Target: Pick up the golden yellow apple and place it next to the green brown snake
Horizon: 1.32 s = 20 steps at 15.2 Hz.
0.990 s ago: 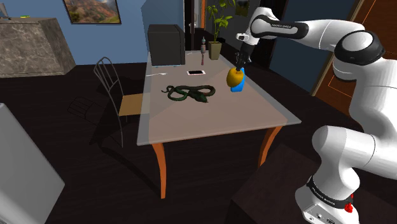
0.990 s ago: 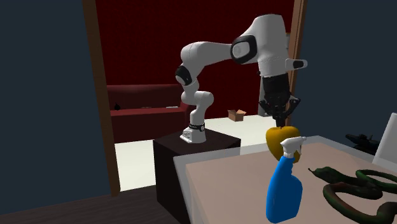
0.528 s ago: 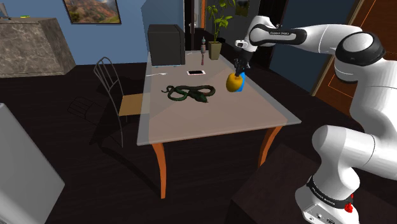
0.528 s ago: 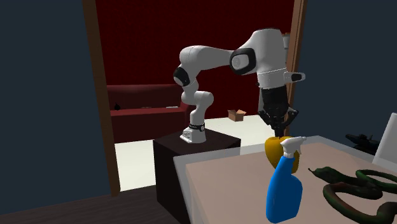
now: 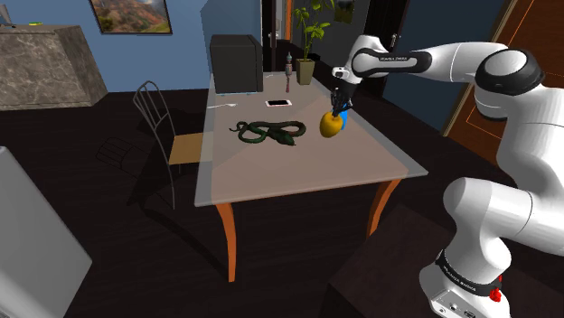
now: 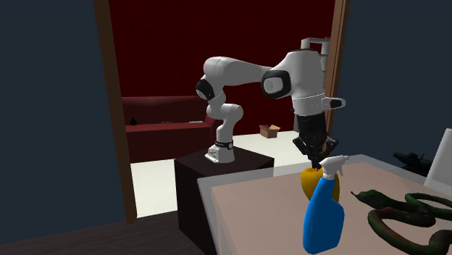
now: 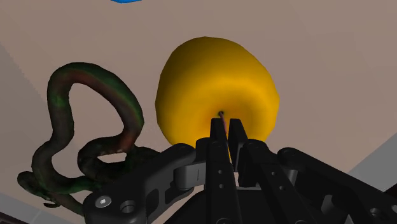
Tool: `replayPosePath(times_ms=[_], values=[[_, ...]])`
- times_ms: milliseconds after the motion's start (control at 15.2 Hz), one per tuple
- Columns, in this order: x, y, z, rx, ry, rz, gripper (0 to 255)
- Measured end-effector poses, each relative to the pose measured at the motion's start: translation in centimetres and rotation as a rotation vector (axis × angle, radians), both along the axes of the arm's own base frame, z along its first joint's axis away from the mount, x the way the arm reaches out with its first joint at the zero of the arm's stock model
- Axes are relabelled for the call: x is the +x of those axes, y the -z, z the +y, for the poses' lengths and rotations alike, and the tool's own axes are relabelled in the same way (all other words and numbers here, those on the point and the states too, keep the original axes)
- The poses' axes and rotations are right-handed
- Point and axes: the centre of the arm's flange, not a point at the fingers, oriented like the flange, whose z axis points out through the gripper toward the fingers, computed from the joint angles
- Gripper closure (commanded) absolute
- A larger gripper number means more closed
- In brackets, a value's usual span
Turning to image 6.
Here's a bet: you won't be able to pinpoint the white flat panel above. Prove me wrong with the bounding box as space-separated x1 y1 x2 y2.
423 127 452 188

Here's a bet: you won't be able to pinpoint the blue spray bottle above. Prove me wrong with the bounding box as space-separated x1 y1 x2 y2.
302 154 351 255

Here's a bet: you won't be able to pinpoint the beige top table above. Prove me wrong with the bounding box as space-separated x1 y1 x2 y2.
196 154 452 255

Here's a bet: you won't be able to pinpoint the dark red sofa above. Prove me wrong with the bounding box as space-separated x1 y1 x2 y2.
121 95 224 164

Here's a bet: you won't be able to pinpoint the yellow rounded vase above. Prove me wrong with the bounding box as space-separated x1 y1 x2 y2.
300 167 341 204

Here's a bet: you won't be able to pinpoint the dark green scissors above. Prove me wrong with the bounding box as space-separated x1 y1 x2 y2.
350 189 452 255

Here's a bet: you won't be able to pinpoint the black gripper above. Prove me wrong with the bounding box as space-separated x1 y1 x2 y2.
292 113 340 170

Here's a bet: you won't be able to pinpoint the open cardboard box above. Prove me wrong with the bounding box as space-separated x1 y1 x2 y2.
259 124 282 139

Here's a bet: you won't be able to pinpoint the black jagged object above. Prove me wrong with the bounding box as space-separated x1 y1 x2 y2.
393 151 434 177

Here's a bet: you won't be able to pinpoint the dark robot stand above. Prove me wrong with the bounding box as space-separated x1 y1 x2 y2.
174 146 275 255

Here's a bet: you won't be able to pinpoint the brown wooden door frame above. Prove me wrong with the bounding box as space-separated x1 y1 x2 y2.
93 0 351 225

